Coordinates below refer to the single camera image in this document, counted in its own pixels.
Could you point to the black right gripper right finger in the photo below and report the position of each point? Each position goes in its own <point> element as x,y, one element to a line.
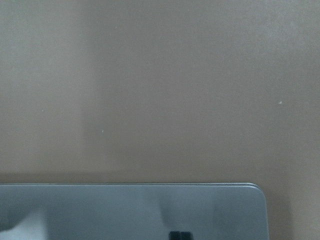
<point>185,235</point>

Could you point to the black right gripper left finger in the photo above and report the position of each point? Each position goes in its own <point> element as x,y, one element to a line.
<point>174,235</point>

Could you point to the grey laptop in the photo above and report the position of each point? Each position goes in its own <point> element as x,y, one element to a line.
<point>145,211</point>

